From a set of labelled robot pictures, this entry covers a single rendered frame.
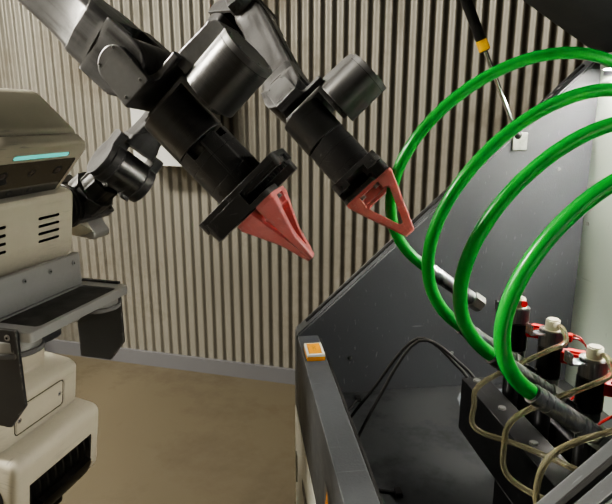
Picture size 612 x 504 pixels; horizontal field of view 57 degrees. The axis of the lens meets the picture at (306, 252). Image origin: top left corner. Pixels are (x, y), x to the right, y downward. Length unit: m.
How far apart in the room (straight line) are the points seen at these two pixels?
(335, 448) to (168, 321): 2.47
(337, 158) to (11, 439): 0.73
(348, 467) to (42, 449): 0.59
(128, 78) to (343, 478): 0.48
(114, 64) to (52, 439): 0.73
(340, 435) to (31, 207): 0.62
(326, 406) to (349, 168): 0.34
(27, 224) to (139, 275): 2.14
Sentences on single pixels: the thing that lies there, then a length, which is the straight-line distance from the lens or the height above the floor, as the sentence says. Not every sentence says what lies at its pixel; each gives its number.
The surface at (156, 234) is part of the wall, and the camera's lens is 3.03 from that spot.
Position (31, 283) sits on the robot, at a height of 1.08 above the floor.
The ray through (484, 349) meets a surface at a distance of 0.59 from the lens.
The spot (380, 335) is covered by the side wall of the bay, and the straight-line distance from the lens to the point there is 1.08.
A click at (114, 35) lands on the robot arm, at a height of 1.42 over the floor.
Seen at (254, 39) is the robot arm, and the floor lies 1.47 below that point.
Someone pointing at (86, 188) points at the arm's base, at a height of 1.21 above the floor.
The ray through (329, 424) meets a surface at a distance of 0.78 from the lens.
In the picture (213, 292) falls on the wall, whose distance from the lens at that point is 2.96.
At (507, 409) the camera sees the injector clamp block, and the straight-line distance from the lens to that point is 0.79.
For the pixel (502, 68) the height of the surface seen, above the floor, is 1.40.
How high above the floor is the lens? 1.35
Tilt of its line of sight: 14 degrees down
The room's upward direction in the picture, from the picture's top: straight up
